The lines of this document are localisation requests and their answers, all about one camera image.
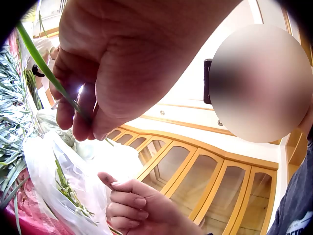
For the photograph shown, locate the red table cloth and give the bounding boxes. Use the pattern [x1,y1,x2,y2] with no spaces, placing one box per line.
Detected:
[0,166,74,235]

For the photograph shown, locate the person's left fingers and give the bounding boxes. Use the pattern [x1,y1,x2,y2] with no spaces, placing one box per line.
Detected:
[49,47,98,130]

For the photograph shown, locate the person's left index finger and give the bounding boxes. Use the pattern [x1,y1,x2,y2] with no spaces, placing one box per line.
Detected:
[73,82,96,141]

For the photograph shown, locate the person's right index finger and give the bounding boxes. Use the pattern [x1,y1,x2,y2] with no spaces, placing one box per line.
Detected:
[111,182,147,208]

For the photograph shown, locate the wooden cabinet with glass doors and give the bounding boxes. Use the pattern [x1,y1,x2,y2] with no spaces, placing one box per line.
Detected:
[107,124,279,235]

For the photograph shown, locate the person's left hand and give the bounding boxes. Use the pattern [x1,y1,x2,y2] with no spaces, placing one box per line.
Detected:
[49,0,248,141]

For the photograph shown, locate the pale green plastic bag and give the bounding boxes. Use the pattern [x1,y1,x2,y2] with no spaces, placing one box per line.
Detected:
[36,109,80,150]

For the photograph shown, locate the long green leaf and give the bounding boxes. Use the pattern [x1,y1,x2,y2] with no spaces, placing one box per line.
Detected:
[16,22,115,147]

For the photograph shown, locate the person's right hand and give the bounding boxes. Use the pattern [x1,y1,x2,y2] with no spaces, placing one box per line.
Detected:
[97,172,204,235]

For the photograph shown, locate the bunch of green stems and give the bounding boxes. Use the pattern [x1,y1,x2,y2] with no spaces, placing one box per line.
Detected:
[53,159,99,227]

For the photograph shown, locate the pile of green leaves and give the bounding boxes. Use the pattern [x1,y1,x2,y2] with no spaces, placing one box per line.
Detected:
[0,48,45,199]

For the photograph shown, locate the clear plastic bag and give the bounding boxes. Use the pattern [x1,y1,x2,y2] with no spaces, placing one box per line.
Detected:
[22,115,145,235]

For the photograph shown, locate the person's right middle finger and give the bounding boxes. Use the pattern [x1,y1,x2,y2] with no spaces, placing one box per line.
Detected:
[107,205,149,222]

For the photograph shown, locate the person's right thumb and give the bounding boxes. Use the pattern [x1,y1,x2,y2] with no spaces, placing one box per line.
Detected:
[97,172,121,191]

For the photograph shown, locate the person's left thumb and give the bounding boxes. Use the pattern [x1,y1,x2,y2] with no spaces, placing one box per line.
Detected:
[92,47,157,141]

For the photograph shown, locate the person's right ring finger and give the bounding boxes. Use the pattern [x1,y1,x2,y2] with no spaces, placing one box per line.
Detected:
[111,219,147,235]

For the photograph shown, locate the person's body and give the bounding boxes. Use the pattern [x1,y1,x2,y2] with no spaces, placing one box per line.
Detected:
[265,109,313,235]

